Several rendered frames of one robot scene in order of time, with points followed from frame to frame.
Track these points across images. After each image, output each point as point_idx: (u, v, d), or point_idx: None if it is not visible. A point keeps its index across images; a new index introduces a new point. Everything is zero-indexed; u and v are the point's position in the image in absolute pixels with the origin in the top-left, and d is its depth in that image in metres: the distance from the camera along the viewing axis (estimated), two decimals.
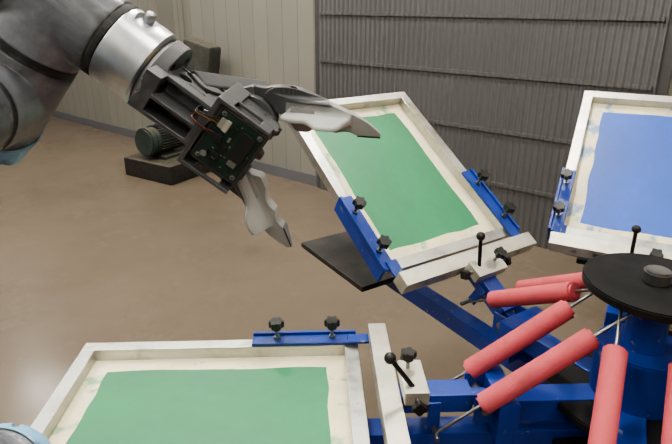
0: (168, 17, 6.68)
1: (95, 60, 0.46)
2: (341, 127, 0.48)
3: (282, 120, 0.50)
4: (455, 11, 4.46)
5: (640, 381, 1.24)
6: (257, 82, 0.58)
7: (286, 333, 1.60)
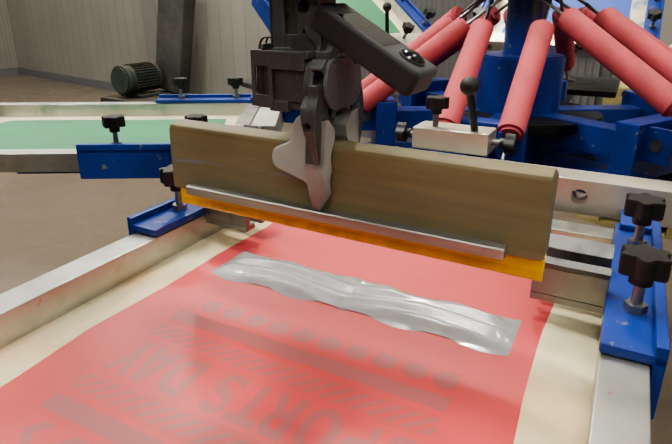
0: None
1: None
2: (286, 172, 0.53)
3: (297, 117, 0.51)
4: None
5: (512, 73, 1.25)
6: (392, 66, 0.46)
7: (192, 95, 1.62)
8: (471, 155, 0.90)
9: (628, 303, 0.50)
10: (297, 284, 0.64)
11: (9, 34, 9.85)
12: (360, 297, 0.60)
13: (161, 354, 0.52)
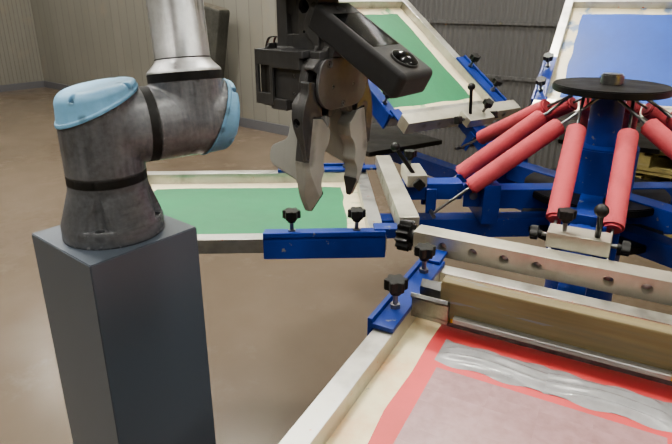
0: None
1: None
2: (281, 170, 0.53)
3: None
4: None
5: (598, 162, 1.53)
6: (380, 67, 0.45)
7: None
8: None
9: None
10: (504, 372, 0.91)
11: (35, 49, 10.12)
12: (556, 384, 0.88)
13: None
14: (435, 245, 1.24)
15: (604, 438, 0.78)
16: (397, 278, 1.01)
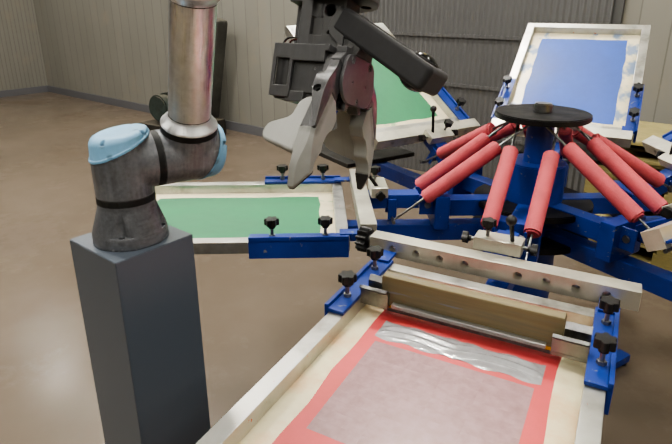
0: None
1: None
2: (272, 143, 0.50)
3: (304, 99, 0.52)
4: None
5: (530, 178, 1.82)
6: (409, 60, 0.49)
7: None
8: None
9: (598, 360, 1.07)
10: (425, 344, 1.20)
11: (39, 54, 10.42)
12: (462, 352, 1.17)
13: None
14: (386, 247, 1.54)
15: (488, 388, 1.07)
16: (348, 273, 1.30)
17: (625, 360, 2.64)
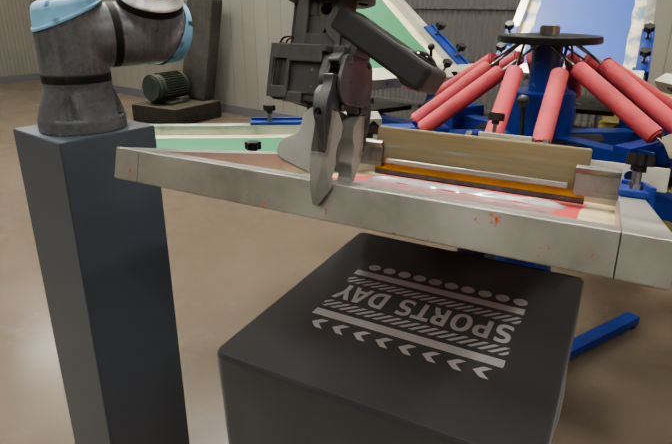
0: None
1: None
2: (289, 163, 0.53)
3: (308, 109, 0.53)
4: None
5: (536, 106, 1.68)
6: (406, 61, 0.48)
7: (277, 118, 2.04)
8: None
9: (632, 184, 0.89)
10: (425, 184, 1.02)
11: (33, 41, 10.27)
12: (468, 189, 0.98)
13: None
14: None
15: (502, 203, 0.88)
16: None
17: (634, 323, 2.50)
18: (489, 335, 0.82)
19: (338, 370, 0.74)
